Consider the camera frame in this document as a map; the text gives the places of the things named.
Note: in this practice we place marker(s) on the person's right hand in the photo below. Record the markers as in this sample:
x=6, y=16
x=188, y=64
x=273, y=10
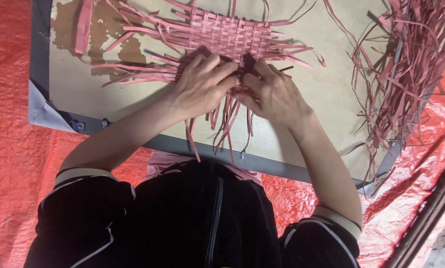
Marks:
x=274, y=95

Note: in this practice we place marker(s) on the dark wooden planks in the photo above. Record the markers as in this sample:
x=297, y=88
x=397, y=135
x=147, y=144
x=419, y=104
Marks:
x=427, y=219

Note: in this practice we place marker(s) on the pink woven band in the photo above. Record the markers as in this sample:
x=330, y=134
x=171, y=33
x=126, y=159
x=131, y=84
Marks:
x=84, y=26

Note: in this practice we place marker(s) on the pile of loose pink strips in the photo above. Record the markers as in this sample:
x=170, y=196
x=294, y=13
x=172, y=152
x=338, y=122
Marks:
x=401, y=67

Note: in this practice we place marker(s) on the pink woven strip mat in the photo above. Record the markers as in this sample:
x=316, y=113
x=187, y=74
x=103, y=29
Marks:
x=222, y=41

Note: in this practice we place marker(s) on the pink trousers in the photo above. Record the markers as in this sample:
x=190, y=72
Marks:
x=163, y=163

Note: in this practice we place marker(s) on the person's left hand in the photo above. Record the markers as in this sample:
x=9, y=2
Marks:
x=200, y=89

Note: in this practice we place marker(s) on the black zip jacket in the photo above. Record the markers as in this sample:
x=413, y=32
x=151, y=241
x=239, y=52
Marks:
x=163, y=223

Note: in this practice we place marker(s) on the red plastic tarp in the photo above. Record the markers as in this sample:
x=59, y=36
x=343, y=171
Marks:
x=18, y=111

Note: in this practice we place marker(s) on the grey-framed brown board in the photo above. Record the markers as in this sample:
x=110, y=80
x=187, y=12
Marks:
x=107, y=93

